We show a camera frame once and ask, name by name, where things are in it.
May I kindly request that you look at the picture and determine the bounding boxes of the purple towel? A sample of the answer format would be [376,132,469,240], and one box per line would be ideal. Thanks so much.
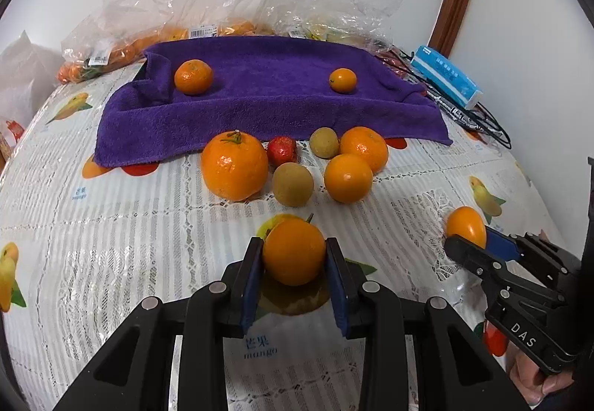
[94,36,453,169]

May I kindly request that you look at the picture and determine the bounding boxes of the orange with green stem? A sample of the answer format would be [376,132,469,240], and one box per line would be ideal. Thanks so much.
[174,59,214,96]

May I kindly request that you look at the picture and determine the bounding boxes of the red box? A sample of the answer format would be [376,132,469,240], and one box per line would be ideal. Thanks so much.
[4,119,26,143]

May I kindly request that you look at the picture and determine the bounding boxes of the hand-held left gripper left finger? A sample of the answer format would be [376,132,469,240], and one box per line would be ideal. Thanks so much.
[53,236,265,411]

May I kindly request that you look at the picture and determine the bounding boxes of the white lace printed tablecloth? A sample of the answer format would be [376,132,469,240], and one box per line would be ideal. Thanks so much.
[0,59,594,411]

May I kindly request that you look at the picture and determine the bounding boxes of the black cable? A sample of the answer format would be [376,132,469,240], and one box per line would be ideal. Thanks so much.
[381,45,513,147]

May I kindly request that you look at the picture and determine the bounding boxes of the white plastic bag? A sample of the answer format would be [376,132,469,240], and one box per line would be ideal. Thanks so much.
[0,31,63,129]

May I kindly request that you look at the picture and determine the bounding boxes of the small orange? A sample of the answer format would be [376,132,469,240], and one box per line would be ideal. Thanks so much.
[329,68,358,93]

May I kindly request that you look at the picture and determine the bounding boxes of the blue and white tissue pack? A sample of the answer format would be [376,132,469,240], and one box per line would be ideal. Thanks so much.
[411,45,483,110]

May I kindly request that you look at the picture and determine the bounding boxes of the round brown kiwi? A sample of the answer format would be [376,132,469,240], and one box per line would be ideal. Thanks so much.
[309,127,340,159]
[271,162,314,208]

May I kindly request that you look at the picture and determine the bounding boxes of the large orange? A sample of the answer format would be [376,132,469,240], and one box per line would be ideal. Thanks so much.
[200,130,270,202]

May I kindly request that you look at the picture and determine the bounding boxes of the person's right hand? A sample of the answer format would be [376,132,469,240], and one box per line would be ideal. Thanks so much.
[508,348,576,407]

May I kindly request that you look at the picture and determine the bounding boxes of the patterned grey pouch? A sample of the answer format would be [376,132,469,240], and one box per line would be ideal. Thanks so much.
[424,84,488,131]

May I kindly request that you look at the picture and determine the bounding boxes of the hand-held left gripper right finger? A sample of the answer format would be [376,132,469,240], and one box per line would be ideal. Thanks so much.
[325,237,532,411]

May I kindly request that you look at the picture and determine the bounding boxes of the clear bag of red produce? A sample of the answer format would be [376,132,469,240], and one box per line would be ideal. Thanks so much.
[371,45,424,82]

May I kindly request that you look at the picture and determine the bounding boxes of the red strawberry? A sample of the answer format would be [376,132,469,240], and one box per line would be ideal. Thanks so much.
[266,137,298,165]

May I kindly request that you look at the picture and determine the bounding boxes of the clear bag of yellow produce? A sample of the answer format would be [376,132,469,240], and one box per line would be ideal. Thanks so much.
[260,0,402,50]

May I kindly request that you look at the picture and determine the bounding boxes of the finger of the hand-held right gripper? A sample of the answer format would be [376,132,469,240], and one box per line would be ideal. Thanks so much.
[444,234,564,306]
[485,227,583,289]

